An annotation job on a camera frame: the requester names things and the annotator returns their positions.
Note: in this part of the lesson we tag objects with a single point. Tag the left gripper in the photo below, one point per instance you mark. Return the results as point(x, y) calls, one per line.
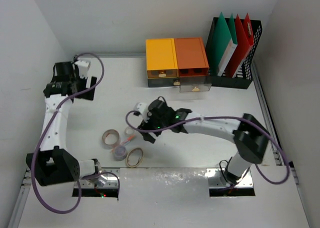
point(83, 81)

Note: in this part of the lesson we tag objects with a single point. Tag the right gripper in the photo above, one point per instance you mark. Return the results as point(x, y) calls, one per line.
point(147, 125)

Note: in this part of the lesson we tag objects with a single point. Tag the small clear tape roll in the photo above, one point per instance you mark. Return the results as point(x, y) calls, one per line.
point(128, 131)

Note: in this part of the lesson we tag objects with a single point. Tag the green clip file folder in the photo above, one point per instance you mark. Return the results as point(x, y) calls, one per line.
point(221, 44)

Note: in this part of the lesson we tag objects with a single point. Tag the red clip file folder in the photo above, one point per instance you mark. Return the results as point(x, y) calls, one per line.
point(245, 41)

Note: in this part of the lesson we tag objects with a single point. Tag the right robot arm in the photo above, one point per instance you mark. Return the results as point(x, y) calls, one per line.
point(249, 136)

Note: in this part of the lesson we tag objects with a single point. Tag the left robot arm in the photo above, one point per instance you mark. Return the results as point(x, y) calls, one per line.
point(54, 164)

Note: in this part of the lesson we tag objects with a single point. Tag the orange pen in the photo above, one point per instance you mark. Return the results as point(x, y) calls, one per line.
point(124, 143)

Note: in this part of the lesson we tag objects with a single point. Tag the beige masking tape roll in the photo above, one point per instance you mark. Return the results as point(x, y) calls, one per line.
point(134, 158)

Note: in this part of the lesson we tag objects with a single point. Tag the large clear tape roll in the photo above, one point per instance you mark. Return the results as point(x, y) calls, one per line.
point(111, 138)

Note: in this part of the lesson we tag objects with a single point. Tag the dark bottom drawer box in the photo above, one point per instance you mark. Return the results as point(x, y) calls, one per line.
point(163, 82)

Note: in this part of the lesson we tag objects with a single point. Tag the white front cover board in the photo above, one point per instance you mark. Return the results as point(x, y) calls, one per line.
point(175, 198)

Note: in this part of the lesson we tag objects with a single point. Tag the yellow drawer box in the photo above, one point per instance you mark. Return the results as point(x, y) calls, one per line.
point(161, 59)

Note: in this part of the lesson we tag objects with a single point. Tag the orange drawer box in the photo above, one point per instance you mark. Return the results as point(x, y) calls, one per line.
point(191, 57)

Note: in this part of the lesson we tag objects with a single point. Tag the black mesh file organizer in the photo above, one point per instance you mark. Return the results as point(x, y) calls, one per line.
point(243, 78)

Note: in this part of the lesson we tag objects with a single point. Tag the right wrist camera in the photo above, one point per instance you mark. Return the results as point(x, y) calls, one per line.
point(141, 109)

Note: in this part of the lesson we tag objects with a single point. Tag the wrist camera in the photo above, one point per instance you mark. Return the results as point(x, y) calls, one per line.
point(141, 109)
point(83, 67)

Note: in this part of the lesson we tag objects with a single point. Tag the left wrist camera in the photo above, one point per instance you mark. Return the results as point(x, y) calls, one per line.
point(83, 67)

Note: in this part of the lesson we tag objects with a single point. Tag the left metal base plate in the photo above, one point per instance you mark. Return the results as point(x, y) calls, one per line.
point(108, 179)

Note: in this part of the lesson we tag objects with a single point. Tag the metal base plate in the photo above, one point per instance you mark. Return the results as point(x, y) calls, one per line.
point(108, 179)
point(217, 181)

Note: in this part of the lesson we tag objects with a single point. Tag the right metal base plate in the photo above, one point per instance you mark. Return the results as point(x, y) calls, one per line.
point(217, 181)

